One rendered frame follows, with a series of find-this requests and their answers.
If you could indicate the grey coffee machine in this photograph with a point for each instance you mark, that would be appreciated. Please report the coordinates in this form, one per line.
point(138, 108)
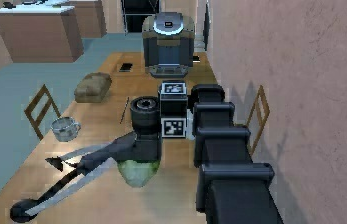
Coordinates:
point(168, 46)

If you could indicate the dark shelf unit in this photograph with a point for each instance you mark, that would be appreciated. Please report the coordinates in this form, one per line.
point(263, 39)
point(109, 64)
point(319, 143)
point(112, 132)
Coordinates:
point(140, 15)

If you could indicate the brown bread loaf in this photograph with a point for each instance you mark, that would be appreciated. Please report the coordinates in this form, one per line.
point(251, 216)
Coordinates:
point(92, 87)

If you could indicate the black phone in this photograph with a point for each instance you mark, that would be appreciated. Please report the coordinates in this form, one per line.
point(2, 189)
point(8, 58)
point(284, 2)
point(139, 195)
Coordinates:
point(126, 67)

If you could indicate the thin dark pencil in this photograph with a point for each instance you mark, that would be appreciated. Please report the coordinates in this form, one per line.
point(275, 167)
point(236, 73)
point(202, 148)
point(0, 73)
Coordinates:
point(124, 110)

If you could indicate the brown white-topped kitchen counter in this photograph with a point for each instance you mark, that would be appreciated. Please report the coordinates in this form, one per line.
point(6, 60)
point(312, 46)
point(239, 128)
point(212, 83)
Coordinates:
point(37, 36)

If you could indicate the wooden table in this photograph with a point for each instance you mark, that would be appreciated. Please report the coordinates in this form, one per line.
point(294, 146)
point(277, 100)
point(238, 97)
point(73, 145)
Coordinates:
point(167, 200)

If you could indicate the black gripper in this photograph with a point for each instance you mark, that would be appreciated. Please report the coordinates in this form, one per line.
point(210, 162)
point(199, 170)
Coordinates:
point(146, 146)

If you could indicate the small black object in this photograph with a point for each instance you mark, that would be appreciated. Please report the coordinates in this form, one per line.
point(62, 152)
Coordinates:
point(196, 58)

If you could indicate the wooden chair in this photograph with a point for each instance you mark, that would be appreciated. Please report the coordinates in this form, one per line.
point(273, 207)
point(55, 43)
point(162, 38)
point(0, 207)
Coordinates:
point(36, 111)
point(260, 116)

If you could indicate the green lettuce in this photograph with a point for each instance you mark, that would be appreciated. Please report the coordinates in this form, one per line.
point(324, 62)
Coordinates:
point(137, 173)

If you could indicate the brown cupboard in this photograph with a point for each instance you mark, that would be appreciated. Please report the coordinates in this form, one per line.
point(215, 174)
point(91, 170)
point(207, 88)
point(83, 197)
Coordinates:
point(89, 18)

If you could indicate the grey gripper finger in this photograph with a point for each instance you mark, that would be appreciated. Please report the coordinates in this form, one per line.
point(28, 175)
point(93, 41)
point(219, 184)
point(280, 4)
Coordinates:
point(64, 190)

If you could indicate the metal cup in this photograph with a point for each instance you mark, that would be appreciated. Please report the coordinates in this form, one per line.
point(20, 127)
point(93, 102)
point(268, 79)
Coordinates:
point(64, 129)

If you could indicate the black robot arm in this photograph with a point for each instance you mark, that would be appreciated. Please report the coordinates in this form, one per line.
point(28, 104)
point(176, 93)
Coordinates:
point(234, 200)

